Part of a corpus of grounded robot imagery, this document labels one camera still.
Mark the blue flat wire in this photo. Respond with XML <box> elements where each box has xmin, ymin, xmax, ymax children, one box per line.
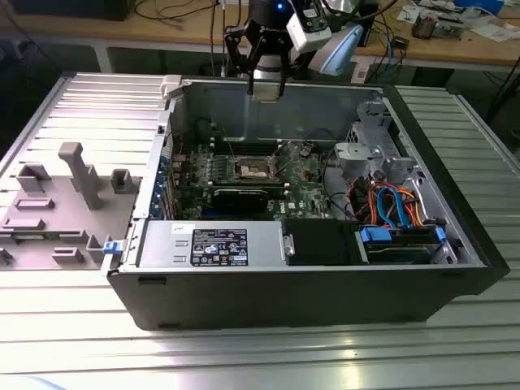
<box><xmin>375</xmin><ymin>186</ymin><xmax>411</xmax><ymax>231</ymax></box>

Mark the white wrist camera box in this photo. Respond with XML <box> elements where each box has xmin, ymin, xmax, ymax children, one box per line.
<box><xmin>286</xmin><ymin>6</ymin><xmax>333</xmax><ymax>54</ymax></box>

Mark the black PC case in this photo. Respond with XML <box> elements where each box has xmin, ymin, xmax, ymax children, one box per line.
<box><xmin>106</xmin><ymin>75</ymin><xmax>511</xmax><ymax>332</ymax></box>

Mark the grey metal drive cage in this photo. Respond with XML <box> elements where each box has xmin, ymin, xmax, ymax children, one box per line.
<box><xmin>335</xmin><ymin>99</ymin><xmax>423</xmax><ymax>184</ymax></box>

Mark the black plastic drive shroud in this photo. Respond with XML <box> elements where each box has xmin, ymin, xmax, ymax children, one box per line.
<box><xmin>284</xmin><ymin>221</ymin><xmax>358</xmax><ymax>267</ymax></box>

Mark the black graphics card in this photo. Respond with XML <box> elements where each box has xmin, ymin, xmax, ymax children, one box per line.
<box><xmin>211</xmin><ymin>187</ymin><xmax>270</xmax><ymax>215</ymax></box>

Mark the grey electronics module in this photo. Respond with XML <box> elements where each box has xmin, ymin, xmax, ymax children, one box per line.
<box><xmin>436</xmin><ymin>15</ymin><xmax>464</xmax><ymax>41</ymax></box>

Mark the brown heatsink cooler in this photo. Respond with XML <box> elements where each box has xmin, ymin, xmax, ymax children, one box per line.
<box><xmin>412</xmin><ymin>10</ymin><xmax>440</xmax><ymax>41</ymax></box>

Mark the hard disk in blue carrier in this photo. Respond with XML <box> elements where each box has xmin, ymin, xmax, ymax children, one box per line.
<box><xmin>355</xmin><ymin>226</ymin><xmax>448</xmax><ymax>265</ymax></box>

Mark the wooden workbench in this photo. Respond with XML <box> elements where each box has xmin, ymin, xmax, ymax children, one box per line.
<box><xmin>0</xmin><ymin>0</ymin><xmax>520</xmax><ymax>68</ymax></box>

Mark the silver power supply unit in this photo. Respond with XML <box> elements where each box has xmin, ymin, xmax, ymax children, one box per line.
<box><xmin>137</xmin><ymin>221</ymin><xmax>285</xmax><ymax>268</ymax></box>

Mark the green motherboard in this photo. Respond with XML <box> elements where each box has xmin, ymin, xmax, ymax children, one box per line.
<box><xmin>169</xmin><ymin>137</ymin><xmax>340</xmax><ymax>223</ymax></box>

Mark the dark monitor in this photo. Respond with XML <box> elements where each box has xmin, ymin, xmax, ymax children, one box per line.
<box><xmin>7</xmin><ymin>0</ymin><xmax>131</xmax><ymax>22</ymax></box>

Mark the metal wire locking lever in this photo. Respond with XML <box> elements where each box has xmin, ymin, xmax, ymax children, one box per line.
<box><xmin>221</xmin><ymin>128</ymin><xmax>238</xmax><ymax>159</ymax></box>

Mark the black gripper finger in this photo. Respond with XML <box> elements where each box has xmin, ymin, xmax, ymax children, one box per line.
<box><xmin>262</xmin><ymin>35</ymin><xmax>291</xmax><ymax>98</ymax></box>
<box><xmin>223</xmin><ymin>24</ymin><xmax>262</xmax><ymax>98</ymax></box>

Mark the grey parts rack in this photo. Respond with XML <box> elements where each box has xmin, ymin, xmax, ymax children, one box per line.
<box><xmin>0</xmin><ymin>141</ymin><xmax>143</xmax><ymax>271</ymax></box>

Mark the metal socket cover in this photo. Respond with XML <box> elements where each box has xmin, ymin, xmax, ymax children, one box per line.
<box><xmin>267</xmin><ymin>140</ymin><xmax>294</xmax><ymax>174</ymax></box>

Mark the white paper sheet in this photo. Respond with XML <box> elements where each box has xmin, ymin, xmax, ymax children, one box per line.
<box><xmin>473</xmin><ymin>23</ymin><xmax>519</xmax><ymax>42</ymax></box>

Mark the orange wire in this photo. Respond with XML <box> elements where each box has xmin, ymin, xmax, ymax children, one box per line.
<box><xmin>365</xmin><ymin>184</ymin><xmax>428</xmax><ymax>227</ymax></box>

